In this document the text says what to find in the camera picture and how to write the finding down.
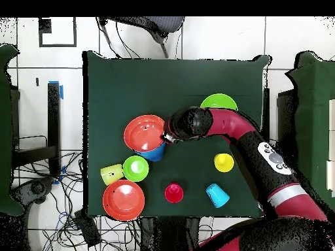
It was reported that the dark green tablecloth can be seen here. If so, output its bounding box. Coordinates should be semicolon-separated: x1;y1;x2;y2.
82;50;270;219

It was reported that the opaque yellow cup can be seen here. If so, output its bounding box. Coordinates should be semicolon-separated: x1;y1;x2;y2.
213;153;235;173

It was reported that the red cup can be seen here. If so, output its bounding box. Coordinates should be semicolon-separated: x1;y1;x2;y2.
164;182;185;204

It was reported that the green table cloth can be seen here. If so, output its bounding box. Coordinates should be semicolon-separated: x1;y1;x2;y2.
0;43;26;216
285;50;335;212

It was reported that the black power strip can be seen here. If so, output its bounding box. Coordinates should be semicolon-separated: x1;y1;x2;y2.
73;210;102;248

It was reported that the small green bowl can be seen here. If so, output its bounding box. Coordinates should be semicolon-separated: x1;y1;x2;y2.
122;155;150;182

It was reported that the light blue cup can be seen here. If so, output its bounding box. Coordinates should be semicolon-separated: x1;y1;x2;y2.
205;182;230;209

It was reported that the grey office chair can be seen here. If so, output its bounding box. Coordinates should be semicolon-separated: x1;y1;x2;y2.
97;16;186;59

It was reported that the blue tape strip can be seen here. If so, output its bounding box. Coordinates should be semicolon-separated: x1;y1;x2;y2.
48;80;64;100
52;165;67;186

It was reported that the translucent yellow cup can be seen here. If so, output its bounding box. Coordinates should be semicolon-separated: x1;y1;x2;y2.
99;163;124;186

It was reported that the black chair base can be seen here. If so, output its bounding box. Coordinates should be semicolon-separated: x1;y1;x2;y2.
11;176;56;212

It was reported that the black square frame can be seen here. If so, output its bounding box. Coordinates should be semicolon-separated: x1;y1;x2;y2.
38;16;77;48

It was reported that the orange bowl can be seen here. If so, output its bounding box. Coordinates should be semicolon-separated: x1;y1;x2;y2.
102;179;145;222
123;114;166;153

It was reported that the large green bowl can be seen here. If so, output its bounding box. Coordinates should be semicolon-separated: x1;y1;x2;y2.
200;93;238;111

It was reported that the floor cable bundle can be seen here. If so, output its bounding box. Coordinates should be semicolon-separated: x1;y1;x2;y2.
15;150;142;251

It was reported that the large light blue bowl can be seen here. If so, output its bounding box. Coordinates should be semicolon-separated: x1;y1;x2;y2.
134;142;168;163

